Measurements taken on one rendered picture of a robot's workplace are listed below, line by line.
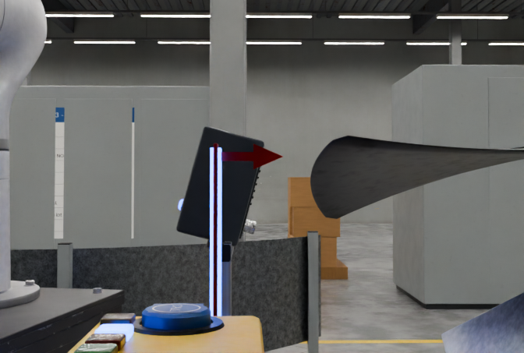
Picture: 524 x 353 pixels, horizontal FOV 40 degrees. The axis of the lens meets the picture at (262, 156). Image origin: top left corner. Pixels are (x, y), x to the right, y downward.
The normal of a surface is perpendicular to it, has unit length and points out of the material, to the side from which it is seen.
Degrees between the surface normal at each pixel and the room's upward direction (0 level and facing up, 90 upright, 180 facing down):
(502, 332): 55
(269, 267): 90
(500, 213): 90
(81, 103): 90
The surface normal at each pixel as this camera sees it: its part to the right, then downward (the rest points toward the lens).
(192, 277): 0.51, -0.04
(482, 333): -0.66, -0.58
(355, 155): 0.00, 0.96
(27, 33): 0.82, 0.09
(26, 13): 0.90, -0.05
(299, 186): 0.05, -0.04
